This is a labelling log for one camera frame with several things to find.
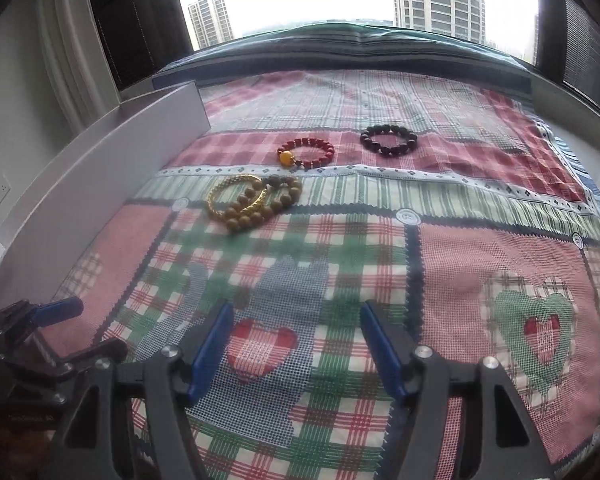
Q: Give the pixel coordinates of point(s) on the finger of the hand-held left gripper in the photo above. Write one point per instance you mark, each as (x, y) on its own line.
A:
(90, 355)
(60, 309)

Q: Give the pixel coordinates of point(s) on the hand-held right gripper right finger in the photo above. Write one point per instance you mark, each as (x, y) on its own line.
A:
(382, 355)

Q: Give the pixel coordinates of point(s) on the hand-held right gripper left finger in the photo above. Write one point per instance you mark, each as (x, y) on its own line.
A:
(210, 355)

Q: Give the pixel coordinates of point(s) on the white box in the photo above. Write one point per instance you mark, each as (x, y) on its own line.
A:
(105, 160)

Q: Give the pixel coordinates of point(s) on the patchwork plaid blanket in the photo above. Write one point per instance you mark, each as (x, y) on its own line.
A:
(360, 240)

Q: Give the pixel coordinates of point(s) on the white curtain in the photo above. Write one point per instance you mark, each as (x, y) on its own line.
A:
(75, 60)

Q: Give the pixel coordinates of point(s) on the dark window screen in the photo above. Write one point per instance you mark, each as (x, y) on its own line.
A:
(135, 20)
(585, 50)

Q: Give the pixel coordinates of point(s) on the teal striped pillow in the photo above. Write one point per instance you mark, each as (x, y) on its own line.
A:
(330, 40)

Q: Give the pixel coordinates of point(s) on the slim apartment tower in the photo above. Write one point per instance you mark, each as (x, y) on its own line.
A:
(211, 22)

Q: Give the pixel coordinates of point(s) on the tall apartment building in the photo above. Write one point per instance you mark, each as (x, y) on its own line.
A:
(437, 0)

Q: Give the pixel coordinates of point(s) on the white wall socket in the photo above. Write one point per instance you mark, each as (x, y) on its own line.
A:
(1, 190)

